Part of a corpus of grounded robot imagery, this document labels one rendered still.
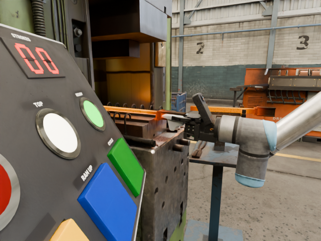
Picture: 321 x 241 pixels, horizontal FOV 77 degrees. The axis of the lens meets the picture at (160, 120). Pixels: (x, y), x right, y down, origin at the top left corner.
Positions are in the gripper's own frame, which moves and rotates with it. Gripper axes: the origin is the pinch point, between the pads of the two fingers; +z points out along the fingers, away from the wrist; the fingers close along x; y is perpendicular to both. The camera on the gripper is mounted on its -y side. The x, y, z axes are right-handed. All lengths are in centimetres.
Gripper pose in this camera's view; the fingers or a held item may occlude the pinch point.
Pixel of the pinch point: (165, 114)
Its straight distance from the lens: 76.4
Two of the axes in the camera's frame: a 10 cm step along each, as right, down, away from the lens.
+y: -0.4, 9.7, 2.4
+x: 4.3, -2.0, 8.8
